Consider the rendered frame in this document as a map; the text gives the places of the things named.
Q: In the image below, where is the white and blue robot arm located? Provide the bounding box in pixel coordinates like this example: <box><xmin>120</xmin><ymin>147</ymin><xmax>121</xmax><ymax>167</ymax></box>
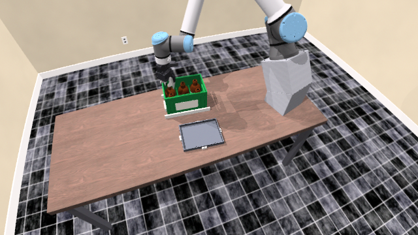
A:
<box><xmin>152</xmin><ymin>0</ymin><xmax>308</xmax><ymax>68</ymax></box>

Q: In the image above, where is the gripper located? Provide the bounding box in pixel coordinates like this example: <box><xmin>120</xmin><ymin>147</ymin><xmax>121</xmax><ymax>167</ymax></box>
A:
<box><xmin>155</xmin><ymin>63</ymin><xmax>176</xmax><ymax>89</ymax></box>

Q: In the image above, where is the green bottle crate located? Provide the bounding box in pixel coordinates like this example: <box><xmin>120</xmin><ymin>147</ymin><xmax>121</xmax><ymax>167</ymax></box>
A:
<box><xmin>162</xmin><ymin>75</ymin><xmax>207</xmax><ymax>114</ymax></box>

